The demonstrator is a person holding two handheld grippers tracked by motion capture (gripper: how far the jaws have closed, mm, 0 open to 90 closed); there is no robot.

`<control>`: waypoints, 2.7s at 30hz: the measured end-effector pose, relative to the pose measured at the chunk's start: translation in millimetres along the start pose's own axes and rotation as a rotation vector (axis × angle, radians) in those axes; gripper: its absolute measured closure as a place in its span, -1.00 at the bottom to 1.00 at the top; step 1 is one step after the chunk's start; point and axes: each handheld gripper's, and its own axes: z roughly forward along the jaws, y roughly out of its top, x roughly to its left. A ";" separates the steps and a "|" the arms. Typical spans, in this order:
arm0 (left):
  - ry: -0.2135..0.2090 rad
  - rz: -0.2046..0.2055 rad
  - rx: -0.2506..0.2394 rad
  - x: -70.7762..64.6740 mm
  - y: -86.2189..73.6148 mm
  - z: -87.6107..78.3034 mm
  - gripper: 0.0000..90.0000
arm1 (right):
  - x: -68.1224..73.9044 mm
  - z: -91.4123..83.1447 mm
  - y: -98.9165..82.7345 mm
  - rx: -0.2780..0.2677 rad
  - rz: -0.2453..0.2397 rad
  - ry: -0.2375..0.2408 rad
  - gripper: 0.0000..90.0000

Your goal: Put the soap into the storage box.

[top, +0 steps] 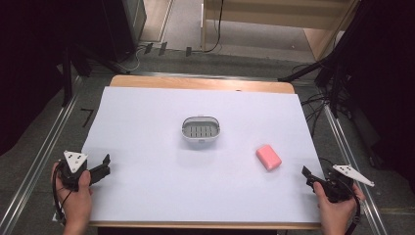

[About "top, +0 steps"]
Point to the metal floor rail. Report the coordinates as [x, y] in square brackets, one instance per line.
[36, 163]
[354, 163]

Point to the dark cabinet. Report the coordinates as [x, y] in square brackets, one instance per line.
[127, 26]

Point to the pink soap bar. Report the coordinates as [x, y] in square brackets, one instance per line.
[268, 157]

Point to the person's right hand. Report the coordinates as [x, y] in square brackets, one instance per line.
[336, 209]

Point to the black metal stand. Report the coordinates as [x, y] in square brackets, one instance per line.
[326, 65]
[75, 65]

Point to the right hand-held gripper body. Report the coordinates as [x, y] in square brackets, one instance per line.
[342, 182]

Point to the person's left hand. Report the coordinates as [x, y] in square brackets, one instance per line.
[77, 199]

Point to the white paper sheet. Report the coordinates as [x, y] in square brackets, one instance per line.
[202, 153]

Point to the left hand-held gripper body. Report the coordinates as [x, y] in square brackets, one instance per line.
[74, 169]

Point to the grey soap dish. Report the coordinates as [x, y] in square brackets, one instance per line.
[200, 129]

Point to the wooden shelf unit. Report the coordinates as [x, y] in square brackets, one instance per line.
[270, 23]

